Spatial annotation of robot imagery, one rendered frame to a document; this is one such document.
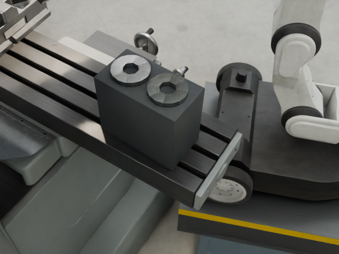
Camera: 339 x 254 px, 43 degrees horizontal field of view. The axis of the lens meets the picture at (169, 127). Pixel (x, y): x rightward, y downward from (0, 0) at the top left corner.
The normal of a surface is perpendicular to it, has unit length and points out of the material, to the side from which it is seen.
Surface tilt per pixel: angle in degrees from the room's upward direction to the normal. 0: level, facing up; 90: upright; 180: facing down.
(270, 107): 0
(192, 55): 0
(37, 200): 90
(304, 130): 90
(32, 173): 90
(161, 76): 0
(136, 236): 63
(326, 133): 90
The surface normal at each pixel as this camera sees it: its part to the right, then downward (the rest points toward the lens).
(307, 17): -0.20, 0.77
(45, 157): 0.85, 0.43
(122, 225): 0.03, -0.62
